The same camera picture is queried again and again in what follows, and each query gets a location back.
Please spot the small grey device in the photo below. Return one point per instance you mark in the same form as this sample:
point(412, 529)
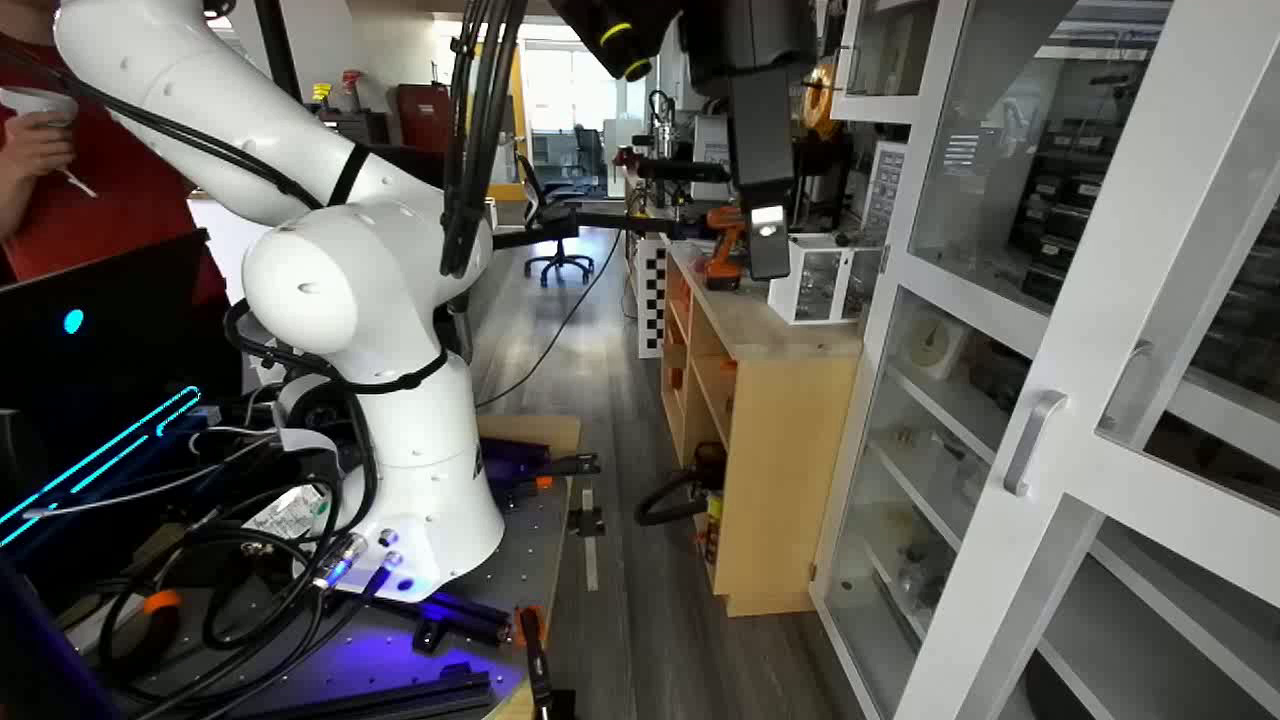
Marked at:
point(769, 244)

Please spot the checkerboard calibration board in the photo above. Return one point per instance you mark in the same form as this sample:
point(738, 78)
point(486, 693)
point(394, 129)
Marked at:
point(649, 303)

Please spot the white framed box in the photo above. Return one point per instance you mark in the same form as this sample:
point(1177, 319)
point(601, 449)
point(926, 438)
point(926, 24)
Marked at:
point(812, 281)

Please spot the black vertical camera pole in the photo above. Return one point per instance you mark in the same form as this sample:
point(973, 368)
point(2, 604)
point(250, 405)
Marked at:
point(472, 120)

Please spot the white glass cabinet door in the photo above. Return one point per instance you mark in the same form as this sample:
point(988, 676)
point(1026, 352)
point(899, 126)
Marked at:
point(1132, 347)

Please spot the light wooden shelf unit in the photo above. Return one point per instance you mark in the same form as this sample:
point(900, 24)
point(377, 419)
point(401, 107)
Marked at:
point(780, 443)

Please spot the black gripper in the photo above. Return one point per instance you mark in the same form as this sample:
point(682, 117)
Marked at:
point(761, 132)

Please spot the white shelf cabinet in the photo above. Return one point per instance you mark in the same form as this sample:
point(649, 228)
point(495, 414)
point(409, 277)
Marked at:
point(932, 443)

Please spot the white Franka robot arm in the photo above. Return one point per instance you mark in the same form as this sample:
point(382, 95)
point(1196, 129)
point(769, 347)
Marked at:
point(401, 443)

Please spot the white roll in cabinet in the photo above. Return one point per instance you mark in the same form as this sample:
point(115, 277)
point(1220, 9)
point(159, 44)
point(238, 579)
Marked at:
point(941, 352)

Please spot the black office chair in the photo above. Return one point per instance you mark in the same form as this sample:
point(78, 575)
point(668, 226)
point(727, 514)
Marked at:
point(559, 255)

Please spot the black drawer organizer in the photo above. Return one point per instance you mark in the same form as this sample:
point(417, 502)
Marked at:
point(1082, 203)

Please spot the white cup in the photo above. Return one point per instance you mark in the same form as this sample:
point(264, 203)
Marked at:
point(37, 107)

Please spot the black and yellow floor tool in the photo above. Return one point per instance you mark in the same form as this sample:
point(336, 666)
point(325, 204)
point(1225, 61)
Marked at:
point(686, 493)

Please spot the black clamp with orange grip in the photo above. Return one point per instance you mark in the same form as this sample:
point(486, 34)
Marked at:
point(542, 466)

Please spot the person in red shirt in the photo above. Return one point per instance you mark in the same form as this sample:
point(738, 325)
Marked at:
point(121, 203)

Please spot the black horizontal mount bar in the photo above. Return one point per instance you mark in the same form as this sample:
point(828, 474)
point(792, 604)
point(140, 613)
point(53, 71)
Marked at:
point(601, 214)

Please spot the person's hand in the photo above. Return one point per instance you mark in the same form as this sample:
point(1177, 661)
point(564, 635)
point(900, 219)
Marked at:
point(33, 146)

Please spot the red box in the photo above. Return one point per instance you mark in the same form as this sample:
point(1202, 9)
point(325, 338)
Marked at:
point(426, 117)

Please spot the small orange robot arm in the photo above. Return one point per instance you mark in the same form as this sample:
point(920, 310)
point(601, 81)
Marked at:
point(727, 244)

